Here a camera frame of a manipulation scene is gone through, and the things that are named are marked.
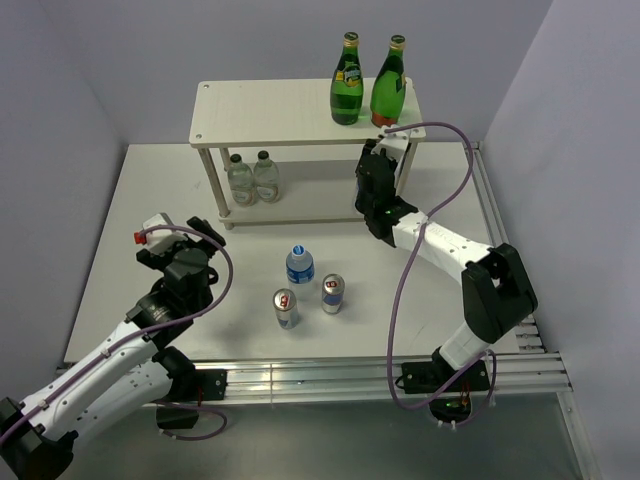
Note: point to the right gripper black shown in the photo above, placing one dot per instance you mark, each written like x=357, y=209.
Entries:
x=369, y=146

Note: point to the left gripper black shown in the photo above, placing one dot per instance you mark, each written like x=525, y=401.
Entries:
x=158, y=258

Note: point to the green glass bottle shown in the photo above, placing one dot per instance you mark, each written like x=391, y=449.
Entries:
x=389, y=89
x=347, y=89

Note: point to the water bottle blue cap front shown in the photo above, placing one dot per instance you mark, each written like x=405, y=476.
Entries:
x=300, y=271

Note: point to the water bottle blue cap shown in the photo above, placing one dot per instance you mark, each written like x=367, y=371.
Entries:
x=357, y=199
x=300, y=271

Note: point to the silver energy drink can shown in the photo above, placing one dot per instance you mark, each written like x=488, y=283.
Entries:
x=286, y=309
x=333, y=289

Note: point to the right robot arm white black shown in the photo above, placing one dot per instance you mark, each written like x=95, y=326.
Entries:
x=496, y=290

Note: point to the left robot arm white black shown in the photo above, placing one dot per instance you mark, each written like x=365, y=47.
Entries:
x=136, y=363

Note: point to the white two-tier wooden shelf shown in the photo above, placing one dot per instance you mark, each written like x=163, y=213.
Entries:
x=291, y=120

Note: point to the clear soda water bottle left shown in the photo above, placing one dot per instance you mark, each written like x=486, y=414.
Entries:
x=241, y=181

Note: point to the clear soda water bottle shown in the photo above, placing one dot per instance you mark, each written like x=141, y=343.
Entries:
x=241, y=181
x=266, y=178

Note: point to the clear soda water bottle right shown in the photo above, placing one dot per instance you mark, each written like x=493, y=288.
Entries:
x=266, y=178

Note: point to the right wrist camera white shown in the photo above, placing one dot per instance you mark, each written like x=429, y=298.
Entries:
x=393, y=145

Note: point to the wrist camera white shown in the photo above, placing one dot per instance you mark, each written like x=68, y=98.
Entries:
x=393, y=145
x=157, y=241

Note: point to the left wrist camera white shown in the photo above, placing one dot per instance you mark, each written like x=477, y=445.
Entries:
x=157, y=241

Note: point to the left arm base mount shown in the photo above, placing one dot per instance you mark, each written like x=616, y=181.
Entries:
x=189, y=392

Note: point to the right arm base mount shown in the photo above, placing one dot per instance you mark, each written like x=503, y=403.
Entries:
x=455, y=405

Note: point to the aluminium frame rail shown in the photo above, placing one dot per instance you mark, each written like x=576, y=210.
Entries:
x=336, y=354

